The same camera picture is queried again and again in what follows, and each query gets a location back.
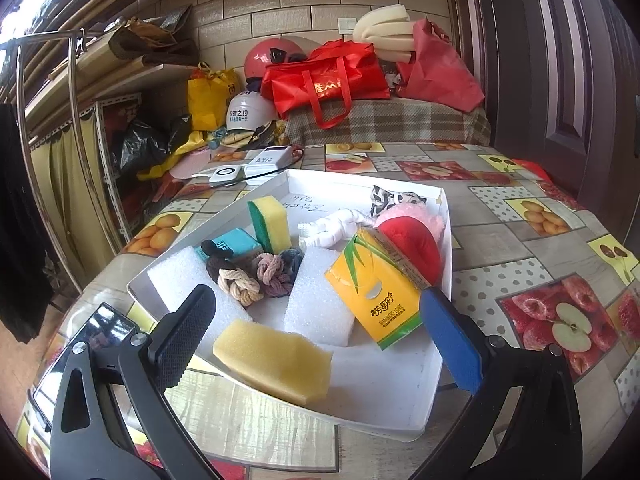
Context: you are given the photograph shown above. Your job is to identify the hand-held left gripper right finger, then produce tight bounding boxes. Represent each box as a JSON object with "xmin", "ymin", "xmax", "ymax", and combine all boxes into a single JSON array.
[{"xmin": 419, "ymin": 287, "xmax": 583, "ymax": 480}]

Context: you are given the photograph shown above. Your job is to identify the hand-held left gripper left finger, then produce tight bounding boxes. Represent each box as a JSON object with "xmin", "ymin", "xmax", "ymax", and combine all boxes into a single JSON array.
[{"xmin": 50, "ymin": 284, "xmax": 217, "ymax": 480}]

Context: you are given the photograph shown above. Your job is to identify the white foam block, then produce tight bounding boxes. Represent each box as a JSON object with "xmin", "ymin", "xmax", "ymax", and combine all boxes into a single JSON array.
[
  {"xmin": 147, "ymin": 246, "xmax": 253, "ymax": 326},
  {"xmin": 284, "ymin": 246, "xmax": 357, "ymax": 347}
]

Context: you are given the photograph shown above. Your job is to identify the beige knotted hair tie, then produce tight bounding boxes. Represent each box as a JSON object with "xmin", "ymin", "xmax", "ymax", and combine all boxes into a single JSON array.
[{"xmin": 217, "ymin": 266, "xmax": 262, "ymax": 307}]

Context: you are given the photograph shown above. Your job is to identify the white cardboard box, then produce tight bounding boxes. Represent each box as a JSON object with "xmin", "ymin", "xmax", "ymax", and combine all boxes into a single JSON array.
[{"xmin": 126, "ymin": 167, "xmax": 453, "ymax": 443}]

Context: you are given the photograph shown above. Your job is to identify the yellow tissue pack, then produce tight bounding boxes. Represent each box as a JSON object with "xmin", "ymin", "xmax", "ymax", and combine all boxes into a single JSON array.
[{"xmin": 324, "ymin": 227, "xmax": 432, "ymax": 352}]

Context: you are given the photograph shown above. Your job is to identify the dark brown hair tie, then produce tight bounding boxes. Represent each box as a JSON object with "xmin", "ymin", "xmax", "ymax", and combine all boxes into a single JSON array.
[{"xmin": 201, "ymin": 239, "xmax": 236, "ymax": 281}]

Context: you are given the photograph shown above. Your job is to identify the plain yellow sponge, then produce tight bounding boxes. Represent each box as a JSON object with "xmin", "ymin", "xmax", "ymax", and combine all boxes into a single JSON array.
[{"xmin": 212, "ymin": 319, "xmax": 333, "ymax": 407}]

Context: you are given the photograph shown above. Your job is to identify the red apple plush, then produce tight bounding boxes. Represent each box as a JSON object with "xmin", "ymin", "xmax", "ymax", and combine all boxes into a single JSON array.
[{"xmin": 375, "ymin": 215, "xmax": 443, "ymax": 286}]

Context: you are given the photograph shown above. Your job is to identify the pink brown knotted hair tie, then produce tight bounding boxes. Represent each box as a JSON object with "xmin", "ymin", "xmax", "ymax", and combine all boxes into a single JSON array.
[{"xmin": 256, "ymin": 252, "xmax": 296, "ymax": 297}]

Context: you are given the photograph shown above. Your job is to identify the teal tissue pack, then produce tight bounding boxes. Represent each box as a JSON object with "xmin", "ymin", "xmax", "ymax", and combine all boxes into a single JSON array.
[{"xmin": 215, "ymin": 227, "xmax": 263, "ymax": 261}]

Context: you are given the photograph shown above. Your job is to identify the pink fluffy ball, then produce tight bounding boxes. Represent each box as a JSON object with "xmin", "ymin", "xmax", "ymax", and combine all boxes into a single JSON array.
[{"xmin": 382, "ymin": 197, "xmax": 446, "ymax": 241}]

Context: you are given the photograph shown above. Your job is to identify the dark blue hair tie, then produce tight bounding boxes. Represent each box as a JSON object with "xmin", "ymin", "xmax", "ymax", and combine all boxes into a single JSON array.
[{"xmin": 277, "ymin": 247, "xmax": 305, "ymax": 281}]

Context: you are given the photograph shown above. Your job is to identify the yellow and green sponge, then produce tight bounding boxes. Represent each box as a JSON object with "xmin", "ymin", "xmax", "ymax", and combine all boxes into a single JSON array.
[{"xmin": 247, "ymin": 195, "xmax": 290, "ymax": 256}]

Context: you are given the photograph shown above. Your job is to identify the black and white scrunchie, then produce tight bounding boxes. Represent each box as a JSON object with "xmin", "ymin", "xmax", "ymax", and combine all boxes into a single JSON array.
[{"xmin": 370, "ymin": 185, "xmax": 431, "ymax": 216}]

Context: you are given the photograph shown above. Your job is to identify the black smartphone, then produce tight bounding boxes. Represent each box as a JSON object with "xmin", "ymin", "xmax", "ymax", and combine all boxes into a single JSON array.
[{"xmin": 27, "ymin": 302, "xmax": 138, "ymax": 426}]

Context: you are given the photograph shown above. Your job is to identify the fruit print tablecloth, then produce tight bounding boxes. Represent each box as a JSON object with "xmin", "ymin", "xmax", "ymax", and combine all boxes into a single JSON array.
[{"xmin": 15, "ymin": 140, "xmax": 640, "ymax": 480}]

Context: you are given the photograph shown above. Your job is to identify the small white power bank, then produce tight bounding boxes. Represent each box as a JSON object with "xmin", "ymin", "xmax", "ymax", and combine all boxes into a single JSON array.
[{"xmin": 208, "ymin": 166, "xmax": 246, "ymax": 186}]

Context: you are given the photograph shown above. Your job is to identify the dark cloth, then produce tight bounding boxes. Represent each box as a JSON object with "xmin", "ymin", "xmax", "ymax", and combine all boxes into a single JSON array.
[{"xmin": 0, "ymin": 102, "xmax": 53, "ymax": 343}]

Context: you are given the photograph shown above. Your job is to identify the yellow curtain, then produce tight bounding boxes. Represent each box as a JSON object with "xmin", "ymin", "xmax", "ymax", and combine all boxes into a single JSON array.
[{"xmin": 30, "ymin": 110, "xmax": 123, "ymax": 291}]

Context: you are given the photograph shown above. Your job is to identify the black plastic bag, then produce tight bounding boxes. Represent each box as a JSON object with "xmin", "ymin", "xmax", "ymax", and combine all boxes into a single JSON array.
[{"xmin": 112, "ymin": 117, "xmax": 193, "ymax": 176}]

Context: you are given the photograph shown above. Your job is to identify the large white power bank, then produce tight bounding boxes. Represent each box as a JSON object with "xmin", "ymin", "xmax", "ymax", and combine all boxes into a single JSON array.
[{"xmin": 245, "ymin": 146, "xmax": 293, "ymax": 181}]

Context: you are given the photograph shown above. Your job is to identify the plaid blanket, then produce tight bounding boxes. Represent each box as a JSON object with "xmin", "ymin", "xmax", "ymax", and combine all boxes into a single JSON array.
[{"xmin": 285, "ymin": 97, "xmax": 492, "ymax": 147}]

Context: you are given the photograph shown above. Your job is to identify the white helmet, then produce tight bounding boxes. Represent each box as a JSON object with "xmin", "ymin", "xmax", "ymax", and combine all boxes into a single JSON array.
[{"xmin": 225, "ymin": 91, "xmax": 278, "ymax": 133}]

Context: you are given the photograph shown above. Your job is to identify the yellow shopping bag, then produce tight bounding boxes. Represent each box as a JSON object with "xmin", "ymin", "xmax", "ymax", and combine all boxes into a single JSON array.
[{"xmin": 187, "ymin": 62, "xmax": 241, "ymax": 131}]

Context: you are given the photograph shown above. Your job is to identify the chrome tube rack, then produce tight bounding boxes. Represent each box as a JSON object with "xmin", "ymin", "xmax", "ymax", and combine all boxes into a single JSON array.
[{"xmin": 15, "ymin": 17, "xmax": 131, "ymax": 301}]

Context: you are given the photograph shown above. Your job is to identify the red plastic bag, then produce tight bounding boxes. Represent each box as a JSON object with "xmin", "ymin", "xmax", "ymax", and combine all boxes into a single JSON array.
[{"xmin": 397, "ymin": 19, "xmax": 486, "ymax": 113}]

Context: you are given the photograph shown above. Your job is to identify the red tote bag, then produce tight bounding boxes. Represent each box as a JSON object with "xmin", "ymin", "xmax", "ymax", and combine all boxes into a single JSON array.
[{"xmin": 260, "ymin": 40, "xmax": 391, "ymax": 130}]

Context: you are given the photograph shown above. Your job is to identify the pink helmet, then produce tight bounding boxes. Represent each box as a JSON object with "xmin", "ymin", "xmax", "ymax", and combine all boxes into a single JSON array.
[{"xmin": 243, "ymin": 37, "xmax": 321, "ymax": 81}]

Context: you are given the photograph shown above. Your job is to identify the purple panelled door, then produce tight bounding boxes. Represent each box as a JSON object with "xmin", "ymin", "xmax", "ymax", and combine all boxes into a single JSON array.
[{"xmin": 450, "ymin": 0, "xmax": 640, "ymax": 241}]

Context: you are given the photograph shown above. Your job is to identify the brown paper bags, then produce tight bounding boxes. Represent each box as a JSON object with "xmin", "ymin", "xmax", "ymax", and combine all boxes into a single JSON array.
[{"xmin": 107, "ymin": 5, "xmax": 198, "ymax": 61}]

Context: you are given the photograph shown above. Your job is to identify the cream foam roll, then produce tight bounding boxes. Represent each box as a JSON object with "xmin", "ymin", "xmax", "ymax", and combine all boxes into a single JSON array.
[{"xmin": 352, "ymin": 7, "xmax": 416, "ymax": 63}]

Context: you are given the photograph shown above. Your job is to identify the black cable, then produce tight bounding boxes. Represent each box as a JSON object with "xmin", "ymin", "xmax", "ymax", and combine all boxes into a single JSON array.
[{"xmin": 240, "ymin": 145, "xmax": 306, "ymax": 183}]

